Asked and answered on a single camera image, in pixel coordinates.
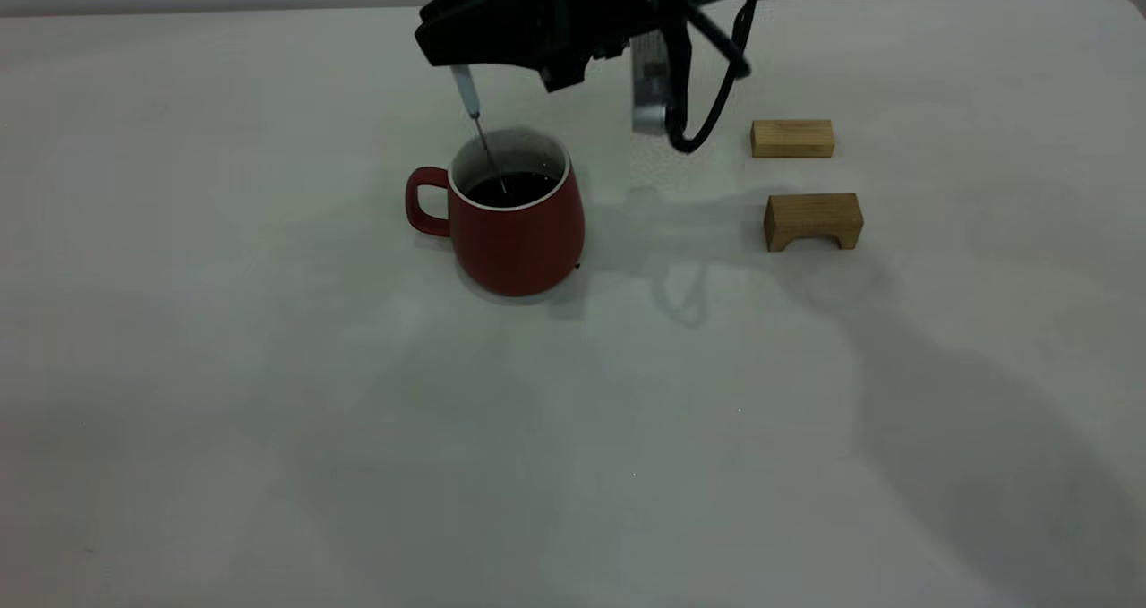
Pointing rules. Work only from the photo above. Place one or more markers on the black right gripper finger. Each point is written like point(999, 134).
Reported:
point(483, 35)

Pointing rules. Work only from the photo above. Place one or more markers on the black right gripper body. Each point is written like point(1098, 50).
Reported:
point(600, 8)

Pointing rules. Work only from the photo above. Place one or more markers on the red ceramic mug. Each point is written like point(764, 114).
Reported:
point(519, 250)

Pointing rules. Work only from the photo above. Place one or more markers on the dark coffee liquid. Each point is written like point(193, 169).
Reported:
point(533, 189)

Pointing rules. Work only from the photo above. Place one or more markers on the rectangular wooden block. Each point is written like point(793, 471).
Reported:
point(792, 139)

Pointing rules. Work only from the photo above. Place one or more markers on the arched wooden block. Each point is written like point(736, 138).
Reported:
point(810, 214)

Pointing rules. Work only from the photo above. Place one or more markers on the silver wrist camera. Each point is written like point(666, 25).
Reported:
point(646, 98)

